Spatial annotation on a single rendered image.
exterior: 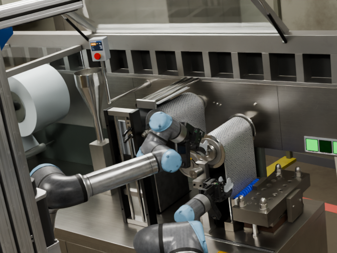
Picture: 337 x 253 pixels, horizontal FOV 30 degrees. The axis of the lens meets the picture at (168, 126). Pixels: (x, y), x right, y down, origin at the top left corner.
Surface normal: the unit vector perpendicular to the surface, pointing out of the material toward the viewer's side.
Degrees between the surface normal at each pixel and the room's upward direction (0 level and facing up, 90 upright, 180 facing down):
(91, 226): 0
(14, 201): 90
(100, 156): 90
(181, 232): 30
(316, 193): 0
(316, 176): 0
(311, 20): 90
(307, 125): 90
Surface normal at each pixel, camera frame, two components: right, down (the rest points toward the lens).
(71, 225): -0.14, -0.94
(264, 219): -0.59, 0.34
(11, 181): 0.71, 0.14
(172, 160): 0.44, 0.24
